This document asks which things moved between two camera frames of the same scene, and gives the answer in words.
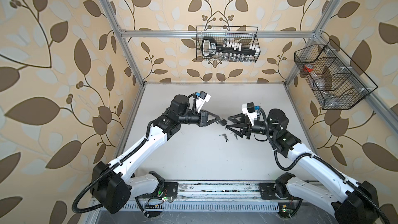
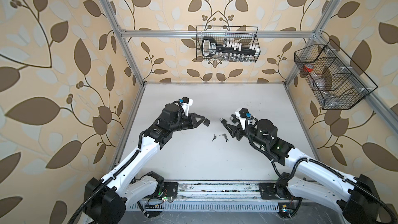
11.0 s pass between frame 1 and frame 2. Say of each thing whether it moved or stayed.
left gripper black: moved
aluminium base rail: stayed
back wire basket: stayed
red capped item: stayed
